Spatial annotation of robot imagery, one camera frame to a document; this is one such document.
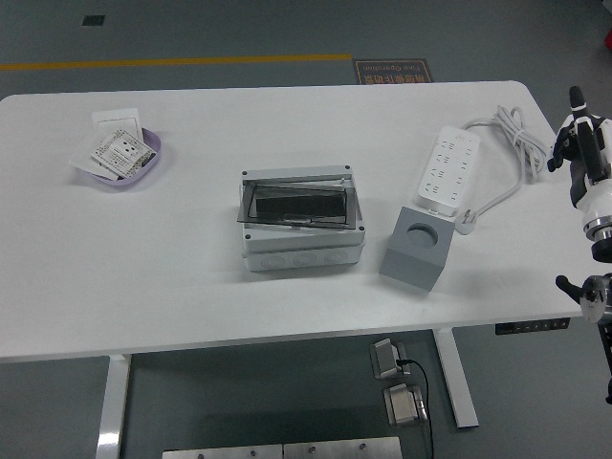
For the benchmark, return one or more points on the grey metal base plate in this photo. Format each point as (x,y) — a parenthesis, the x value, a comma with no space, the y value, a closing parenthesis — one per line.
(220,453)
(342,449)

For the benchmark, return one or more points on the red object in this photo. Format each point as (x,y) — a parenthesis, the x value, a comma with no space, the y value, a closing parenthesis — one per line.
(608,39)

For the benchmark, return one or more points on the silver foot pedal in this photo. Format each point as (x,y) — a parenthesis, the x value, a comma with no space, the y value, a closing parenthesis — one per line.
(385,358)
(404,406)

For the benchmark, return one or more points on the brown floor sign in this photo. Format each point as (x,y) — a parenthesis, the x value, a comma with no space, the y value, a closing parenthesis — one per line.
(392,72)

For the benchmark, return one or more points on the dark square floor hatch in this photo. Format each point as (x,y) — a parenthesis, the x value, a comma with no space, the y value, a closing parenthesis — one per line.
(93,20)

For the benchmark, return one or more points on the black table control panel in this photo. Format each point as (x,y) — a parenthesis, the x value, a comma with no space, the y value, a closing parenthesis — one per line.
(516,328)

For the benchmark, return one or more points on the white power strip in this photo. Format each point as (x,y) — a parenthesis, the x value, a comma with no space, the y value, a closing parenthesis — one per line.
(444,162)

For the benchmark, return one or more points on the white flat cover plate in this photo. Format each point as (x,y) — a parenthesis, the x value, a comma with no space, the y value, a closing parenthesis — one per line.
(82,158)

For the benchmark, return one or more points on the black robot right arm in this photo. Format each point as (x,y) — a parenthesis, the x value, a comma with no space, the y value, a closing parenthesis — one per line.
(597,299)

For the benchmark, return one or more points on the grey plastic junction box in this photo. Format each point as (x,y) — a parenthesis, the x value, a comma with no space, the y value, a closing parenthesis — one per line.
(301,258)

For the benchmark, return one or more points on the transparent grey box lid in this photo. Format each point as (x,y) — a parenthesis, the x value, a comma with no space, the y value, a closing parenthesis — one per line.
(296,203)

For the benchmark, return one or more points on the plain white switch plate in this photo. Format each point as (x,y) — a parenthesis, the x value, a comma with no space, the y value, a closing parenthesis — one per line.
(115,120)

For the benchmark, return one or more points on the grey cube with round hole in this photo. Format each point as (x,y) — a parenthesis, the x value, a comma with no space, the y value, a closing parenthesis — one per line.
(406,268)

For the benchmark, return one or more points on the white table leg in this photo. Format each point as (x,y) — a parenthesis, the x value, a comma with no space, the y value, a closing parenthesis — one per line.
(456,382)
(112,406)

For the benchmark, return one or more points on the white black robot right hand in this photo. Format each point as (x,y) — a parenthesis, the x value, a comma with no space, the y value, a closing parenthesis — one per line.
(595,196)

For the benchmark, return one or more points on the white socket panel with print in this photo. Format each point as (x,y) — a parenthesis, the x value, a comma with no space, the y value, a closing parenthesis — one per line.
(123,153)

